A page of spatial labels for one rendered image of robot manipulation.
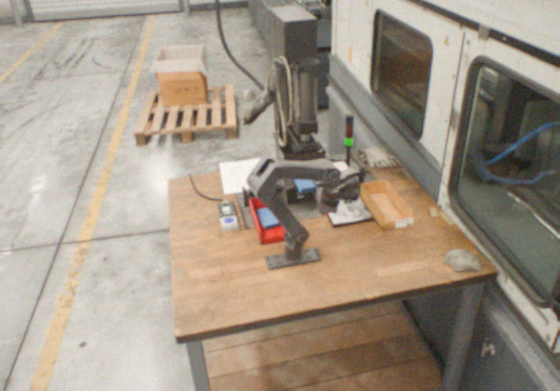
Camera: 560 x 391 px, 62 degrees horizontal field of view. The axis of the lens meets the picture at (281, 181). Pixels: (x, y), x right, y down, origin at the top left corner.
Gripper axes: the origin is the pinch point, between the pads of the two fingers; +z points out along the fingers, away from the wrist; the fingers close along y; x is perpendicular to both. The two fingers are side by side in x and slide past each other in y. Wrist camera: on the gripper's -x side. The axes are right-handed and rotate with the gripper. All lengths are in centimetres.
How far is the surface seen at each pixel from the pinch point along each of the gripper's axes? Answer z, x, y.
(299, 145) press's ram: -3.7, 6.1, 27.9
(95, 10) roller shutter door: 544, 294, 759
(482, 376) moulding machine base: 40, -62, -61
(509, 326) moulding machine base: 5, -60, -48
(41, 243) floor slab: 161, 171, 66
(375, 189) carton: 17.5, -28.2, 16.5
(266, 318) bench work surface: -9.2, 26.2, -40.6
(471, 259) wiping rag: -6, -48, -26
